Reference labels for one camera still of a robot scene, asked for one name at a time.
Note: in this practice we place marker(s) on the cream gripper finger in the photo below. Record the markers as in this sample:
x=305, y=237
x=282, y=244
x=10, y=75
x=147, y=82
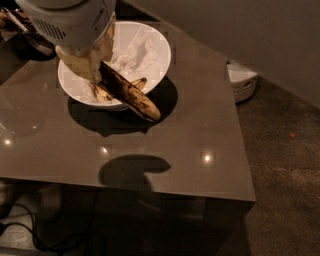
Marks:
x=84, y=63
x=105, y=43

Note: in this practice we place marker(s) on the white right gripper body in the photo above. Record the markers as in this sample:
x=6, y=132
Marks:
x=75, y=28

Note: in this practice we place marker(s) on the spotted brown banana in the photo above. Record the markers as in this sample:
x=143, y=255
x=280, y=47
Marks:
x=128, y=94

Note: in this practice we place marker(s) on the white ceramic bowl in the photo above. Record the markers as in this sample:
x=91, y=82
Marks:
x=79, y=88

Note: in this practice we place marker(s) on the white paper in bowl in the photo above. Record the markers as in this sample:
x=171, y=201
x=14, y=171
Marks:
x=140, y=51

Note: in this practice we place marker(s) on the spotted banana middle curved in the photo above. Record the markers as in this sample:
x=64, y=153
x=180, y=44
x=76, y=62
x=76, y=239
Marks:
x=100, y=94

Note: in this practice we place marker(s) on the small banana piece front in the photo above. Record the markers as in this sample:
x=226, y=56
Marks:
x=139, y=83

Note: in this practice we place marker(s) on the dark tray with clutter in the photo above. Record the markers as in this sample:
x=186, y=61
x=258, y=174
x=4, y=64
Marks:
x=27, y=42

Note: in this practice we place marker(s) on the white round robot vacuum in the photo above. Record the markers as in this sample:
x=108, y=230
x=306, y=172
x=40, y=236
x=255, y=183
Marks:
x=243, y=81

